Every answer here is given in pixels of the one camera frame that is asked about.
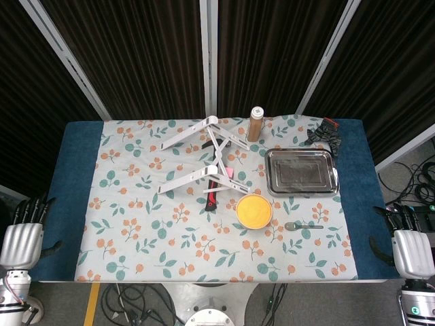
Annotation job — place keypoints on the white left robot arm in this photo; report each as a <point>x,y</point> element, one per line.
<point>13,292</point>

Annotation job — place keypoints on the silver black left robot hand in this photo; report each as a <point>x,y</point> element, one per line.
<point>22,242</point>

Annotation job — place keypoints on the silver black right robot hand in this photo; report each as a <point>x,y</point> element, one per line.
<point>413,253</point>

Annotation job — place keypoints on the pink block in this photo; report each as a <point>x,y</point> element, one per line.
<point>230,172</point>

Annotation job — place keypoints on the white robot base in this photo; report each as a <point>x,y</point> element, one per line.
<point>207,314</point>

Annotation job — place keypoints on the blue table mat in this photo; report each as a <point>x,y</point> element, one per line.
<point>79,169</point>

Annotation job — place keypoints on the cream bowl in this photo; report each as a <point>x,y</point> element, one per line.
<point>243,225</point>

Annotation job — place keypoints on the brown bottle with white cap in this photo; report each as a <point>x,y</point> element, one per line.
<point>255,129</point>

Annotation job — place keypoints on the floral orange berry tablecloth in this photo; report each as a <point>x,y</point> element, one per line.
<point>153,237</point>

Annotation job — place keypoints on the white folding laptop stand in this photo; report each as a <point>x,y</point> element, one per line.
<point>210,120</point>

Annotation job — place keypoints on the yellow powder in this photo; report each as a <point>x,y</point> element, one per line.
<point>254,211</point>

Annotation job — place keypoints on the stainless steel tray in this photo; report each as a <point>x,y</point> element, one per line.
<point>300,173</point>

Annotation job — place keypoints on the metal spoon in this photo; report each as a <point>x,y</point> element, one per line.
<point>291,226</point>

